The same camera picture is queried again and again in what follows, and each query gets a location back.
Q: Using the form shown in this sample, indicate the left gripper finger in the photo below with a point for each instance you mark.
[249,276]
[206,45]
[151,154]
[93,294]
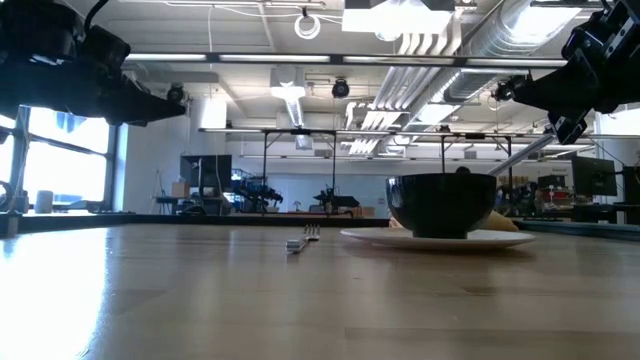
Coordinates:
[137,95]
[145,111]

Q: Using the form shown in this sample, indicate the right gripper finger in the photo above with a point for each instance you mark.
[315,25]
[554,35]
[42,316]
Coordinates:
[575,102]
[575,82]

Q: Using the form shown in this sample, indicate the overhead light bar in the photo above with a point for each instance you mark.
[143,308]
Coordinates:
[337,59]

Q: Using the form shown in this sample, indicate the folded yellow cloth napkin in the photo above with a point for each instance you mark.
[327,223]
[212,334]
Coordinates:
[502,222]

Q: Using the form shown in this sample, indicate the white ceiling light panel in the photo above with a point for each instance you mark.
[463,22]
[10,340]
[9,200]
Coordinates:
[395,20]

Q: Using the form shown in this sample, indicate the cardboard box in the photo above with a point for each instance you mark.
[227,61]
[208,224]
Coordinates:
[364,211]
[180,190]

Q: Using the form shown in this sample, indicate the black round ceiling device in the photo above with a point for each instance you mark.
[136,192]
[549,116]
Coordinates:
[175,92]
[340,89]

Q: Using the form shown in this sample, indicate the silver spoon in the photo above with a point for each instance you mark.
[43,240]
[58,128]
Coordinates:
[522,155]

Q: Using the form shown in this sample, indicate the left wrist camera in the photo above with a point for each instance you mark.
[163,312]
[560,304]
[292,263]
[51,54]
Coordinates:
[107,47]

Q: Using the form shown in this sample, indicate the silver fork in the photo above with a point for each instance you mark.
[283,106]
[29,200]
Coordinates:
[296,244]

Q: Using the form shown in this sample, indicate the silver spiral ventilation duct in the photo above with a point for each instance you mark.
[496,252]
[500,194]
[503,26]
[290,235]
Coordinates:
[500,35]

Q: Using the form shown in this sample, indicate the person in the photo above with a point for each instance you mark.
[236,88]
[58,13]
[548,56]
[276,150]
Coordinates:
[463,170]

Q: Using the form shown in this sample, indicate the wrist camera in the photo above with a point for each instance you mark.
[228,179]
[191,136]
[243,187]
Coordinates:
[580,42]
[107,47]

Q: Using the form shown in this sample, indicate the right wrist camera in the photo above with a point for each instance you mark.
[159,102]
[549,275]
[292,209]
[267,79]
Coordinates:
[580,42]

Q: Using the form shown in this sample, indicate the white ceiling slat panels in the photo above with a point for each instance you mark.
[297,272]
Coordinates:
[395,80]

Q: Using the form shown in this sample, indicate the black background robot arm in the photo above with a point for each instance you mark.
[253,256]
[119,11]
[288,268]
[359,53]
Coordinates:
[335,200]
[257,196]

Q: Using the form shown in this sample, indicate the red and black bowl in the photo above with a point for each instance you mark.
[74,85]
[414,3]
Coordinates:
[440,202]

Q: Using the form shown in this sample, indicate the white speckled plate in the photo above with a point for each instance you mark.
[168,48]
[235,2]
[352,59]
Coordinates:
[375,236]

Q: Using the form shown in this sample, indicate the white cylinder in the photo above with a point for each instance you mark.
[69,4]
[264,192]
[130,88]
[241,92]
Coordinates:
[44,201]

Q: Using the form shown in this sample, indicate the black overhead camera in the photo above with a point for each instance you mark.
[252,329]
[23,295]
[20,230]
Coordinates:
[505,87]

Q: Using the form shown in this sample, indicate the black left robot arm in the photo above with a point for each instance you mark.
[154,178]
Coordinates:
[30,25]

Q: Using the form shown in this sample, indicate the black computer monitor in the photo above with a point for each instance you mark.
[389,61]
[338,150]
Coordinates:
[632,185]
[595,177]
[205,170]

